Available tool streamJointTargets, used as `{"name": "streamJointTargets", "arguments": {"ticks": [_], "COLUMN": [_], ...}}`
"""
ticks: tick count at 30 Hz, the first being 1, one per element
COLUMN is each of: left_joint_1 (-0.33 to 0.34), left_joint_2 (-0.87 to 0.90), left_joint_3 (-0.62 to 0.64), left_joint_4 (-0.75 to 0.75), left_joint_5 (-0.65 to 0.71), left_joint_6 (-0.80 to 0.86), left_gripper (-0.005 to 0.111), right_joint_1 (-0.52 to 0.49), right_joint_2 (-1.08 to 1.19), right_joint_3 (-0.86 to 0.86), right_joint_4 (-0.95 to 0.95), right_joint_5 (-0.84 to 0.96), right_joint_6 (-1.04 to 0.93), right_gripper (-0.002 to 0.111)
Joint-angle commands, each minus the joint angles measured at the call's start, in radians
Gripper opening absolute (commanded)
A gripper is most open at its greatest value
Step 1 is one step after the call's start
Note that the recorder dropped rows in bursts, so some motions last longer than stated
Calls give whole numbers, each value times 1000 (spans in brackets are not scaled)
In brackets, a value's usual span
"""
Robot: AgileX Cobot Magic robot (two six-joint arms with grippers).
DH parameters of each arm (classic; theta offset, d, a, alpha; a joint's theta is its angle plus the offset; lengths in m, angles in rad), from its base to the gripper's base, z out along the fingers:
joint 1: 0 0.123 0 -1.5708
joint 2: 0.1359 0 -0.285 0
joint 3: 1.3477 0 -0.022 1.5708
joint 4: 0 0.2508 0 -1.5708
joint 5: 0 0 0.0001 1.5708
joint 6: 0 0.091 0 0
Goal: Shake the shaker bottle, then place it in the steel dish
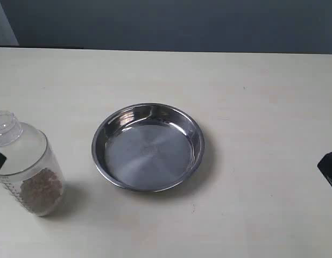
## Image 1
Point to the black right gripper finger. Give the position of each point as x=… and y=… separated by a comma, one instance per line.
x=325, y=167

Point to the clear plastic measuring bottle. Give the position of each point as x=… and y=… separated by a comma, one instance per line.
x=31, y=172

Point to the round stainless steel plate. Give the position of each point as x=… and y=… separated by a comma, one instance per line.
x=148, y=147

